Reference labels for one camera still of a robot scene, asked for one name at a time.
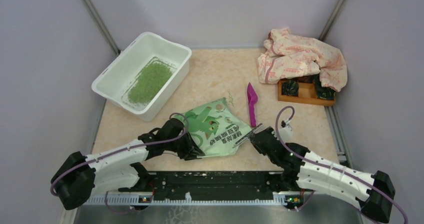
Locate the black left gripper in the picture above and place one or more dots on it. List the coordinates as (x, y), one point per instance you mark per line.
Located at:
(192, 151)

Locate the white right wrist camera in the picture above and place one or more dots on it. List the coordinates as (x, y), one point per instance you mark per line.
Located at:
(286, 132)

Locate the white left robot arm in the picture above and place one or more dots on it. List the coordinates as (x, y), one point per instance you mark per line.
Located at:
(83, 176)

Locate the black bag clip strip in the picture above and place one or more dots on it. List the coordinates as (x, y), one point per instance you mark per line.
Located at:
(248, 135)

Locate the dark patterned item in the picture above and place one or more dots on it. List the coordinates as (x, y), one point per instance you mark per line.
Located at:
(324, 93)
(290, 88)

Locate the green cat litter bag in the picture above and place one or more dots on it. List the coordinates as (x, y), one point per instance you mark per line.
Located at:
(215, 129)

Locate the spilled green litter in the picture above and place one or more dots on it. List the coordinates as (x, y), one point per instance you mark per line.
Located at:
(230, 99)

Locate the green litter in box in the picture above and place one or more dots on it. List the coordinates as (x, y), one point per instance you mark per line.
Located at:
(150, 81)

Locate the dark patterned item left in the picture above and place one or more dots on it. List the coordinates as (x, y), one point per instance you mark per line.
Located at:
(290, 88)

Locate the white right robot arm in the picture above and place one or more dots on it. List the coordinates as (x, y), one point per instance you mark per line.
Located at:
(304, 169)

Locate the pink patterned cloth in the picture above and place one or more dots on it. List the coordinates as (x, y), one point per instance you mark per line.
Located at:
(289, 56)

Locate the dark patterned item right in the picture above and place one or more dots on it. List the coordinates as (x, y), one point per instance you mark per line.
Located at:
(324, 93)

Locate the white plastic litter box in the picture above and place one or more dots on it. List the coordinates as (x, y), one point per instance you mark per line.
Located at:
(120, 76)

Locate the wooden tray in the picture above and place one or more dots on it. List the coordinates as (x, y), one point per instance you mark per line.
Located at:
(307, 93)

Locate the purple plastic scoop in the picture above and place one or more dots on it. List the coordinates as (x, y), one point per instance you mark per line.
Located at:
(252, 99)

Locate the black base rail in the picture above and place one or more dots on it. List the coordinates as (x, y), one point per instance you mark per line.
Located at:
(224, 188)

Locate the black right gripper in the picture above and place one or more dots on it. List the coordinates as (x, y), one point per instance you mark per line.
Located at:
(270, 129)

